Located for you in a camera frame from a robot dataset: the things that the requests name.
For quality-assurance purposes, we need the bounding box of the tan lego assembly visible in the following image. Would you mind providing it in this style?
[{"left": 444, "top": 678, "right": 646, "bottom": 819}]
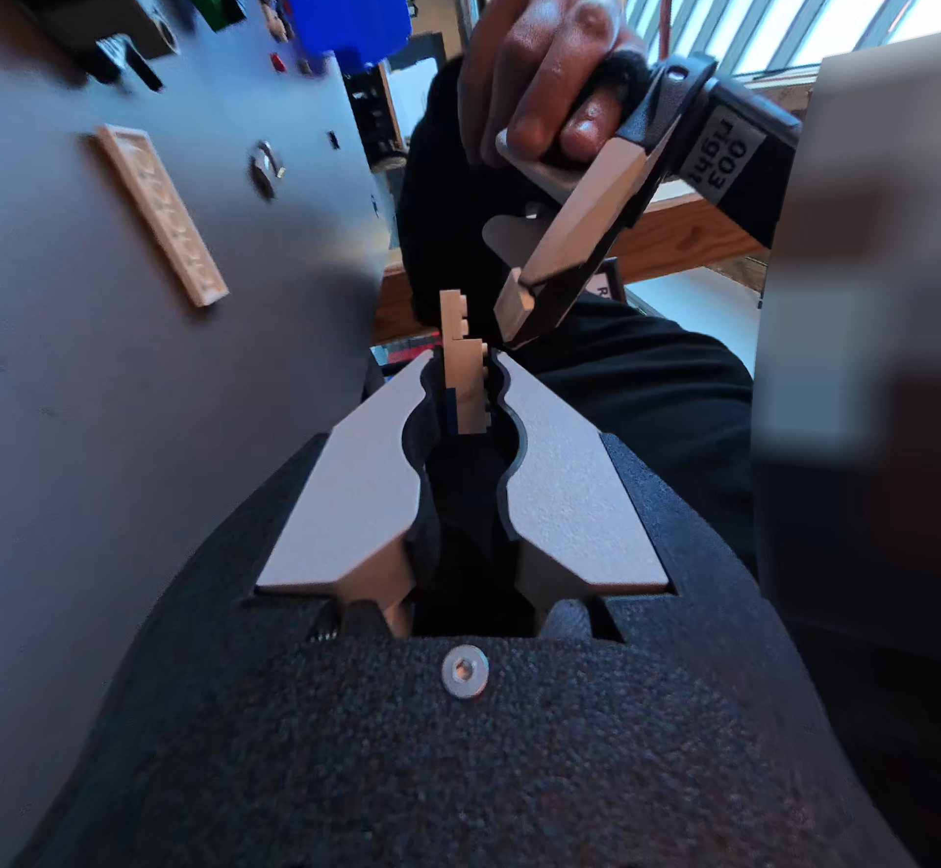
[{"left": 439, "top": 289, "right": 492, "bottom": 437}]

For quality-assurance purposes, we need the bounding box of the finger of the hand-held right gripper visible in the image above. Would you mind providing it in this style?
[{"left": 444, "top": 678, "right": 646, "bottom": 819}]
[{"left": 507, "top": 135, "right": 667, "bottom": 348}]

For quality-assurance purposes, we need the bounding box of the person's right forearm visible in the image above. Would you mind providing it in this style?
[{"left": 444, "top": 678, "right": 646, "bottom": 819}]
[{"left": 397, "top": 58, "right": 532, "bottom": 328}]

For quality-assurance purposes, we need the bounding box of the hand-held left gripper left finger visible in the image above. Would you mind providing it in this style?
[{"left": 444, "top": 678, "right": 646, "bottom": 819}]
[{"left": 256, "top": 350, "right": 444, "bottom": 639}]

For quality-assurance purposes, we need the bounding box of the wooden railing beam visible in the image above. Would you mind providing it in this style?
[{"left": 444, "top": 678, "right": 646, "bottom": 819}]
[{"left": 373, "top": 192, "right": 774, "bottom": 346}]

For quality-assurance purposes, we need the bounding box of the person's right hand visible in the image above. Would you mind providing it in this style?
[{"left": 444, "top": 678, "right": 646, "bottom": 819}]
[{"left": 458, "top": 0, "right": 649, "bottom": 168}]

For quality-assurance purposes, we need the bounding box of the person's black clothing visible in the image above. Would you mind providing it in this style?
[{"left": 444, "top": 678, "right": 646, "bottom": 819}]
[{"left": 507, "top": 293, "right": 760, "bottom": 575}]

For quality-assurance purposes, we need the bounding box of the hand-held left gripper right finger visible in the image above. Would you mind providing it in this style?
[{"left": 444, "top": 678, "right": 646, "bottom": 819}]
[{"left": 491, "top": 352, "right": 671, "bottom": 635}]

